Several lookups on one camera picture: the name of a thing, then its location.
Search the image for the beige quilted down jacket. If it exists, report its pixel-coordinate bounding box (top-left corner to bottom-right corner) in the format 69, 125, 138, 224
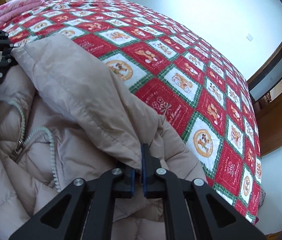
0, 34, 205, 239

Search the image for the pink folded blanket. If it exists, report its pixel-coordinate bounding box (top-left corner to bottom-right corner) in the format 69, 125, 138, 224
0, 0, 46, 26

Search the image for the red patchwork bear bedspread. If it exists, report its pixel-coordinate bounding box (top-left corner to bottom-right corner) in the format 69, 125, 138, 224
0, 0, 262, 222

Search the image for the brown wooden door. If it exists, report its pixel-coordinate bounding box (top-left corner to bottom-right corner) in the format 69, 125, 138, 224
248, 42, 282, 157

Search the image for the white wall switch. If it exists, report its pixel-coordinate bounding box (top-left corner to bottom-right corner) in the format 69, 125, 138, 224
246, 34, 253, 41

